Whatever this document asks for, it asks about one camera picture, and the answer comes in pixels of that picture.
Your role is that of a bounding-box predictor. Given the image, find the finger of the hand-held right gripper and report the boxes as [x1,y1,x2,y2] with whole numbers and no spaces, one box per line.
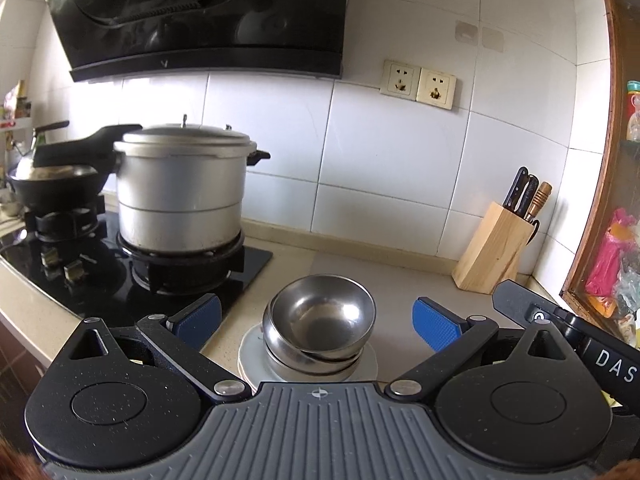
[492,280,576,329]

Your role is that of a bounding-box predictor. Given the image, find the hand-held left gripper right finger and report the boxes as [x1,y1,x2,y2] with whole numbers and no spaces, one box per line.
[384,297,571,404]

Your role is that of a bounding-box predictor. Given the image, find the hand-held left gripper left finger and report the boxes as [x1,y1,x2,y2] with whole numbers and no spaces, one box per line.
[67,294,252,404]

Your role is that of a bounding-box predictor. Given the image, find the white floral plate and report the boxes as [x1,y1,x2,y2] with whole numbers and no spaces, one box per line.
[238,321,379,385]

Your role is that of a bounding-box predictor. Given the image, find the wooden knife block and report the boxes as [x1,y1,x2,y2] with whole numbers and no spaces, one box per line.
[451,201,533,294]

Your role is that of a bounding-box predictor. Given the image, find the grey counter mat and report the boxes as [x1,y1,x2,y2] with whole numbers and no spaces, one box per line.
[307,252,531,386]

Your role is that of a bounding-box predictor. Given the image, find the clear plastic bag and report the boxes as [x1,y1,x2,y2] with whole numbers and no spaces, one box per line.
[615,255,640,323]

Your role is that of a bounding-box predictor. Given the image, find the pink plastic bag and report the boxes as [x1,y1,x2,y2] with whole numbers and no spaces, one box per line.
[585,207,638,306]

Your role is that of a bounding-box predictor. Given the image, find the black gas stove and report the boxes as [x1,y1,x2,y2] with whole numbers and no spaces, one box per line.
[0,207,274,318]

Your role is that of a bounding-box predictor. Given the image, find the aluminium pressure cooker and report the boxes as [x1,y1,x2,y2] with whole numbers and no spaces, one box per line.
[32,114,272,255]

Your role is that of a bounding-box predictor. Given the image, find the brown cabinet front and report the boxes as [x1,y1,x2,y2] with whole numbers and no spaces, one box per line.
[0,310,51,413]

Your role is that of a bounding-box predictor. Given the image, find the black wok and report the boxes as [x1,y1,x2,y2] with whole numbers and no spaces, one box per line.
[6,162,108,211]

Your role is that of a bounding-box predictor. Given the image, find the small bottle with green cap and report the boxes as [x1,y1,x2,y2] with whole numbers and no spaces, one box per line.
[626,80,640,143]

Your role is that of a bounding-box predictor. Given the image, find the condiment bottles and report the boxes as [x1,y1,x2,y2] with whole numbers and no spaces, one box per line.
[0,80,33,133]

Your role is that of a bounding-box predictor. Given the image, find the black range hood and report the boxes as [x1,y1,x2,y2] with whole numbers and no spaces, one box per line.
[35,0,351,83]

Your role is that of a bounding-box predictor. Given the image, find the wooden handled knife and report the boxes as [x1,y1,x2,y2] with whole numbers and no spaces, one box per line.
[522,181,553,223]

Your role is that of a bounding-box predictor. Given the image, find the black handled knife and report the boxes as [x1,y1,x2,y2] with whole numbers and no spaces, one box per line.
[515,175,540,221]
[501,166,530,213]

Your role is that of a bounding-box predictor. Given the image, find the wooden window frame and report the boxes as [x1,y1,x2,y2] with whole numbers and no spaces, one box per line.
[559,0,640,351]

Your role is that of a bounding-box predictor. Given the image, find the cream wall socket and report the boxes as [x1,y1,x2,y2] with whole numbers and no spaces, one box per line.
[380,59,422,101]
[416,67,457,110]

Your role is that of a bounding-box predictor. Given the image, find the silver cookware with black handle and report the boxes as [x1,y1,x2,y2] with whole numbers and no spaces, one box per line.
[9,120,71,182]

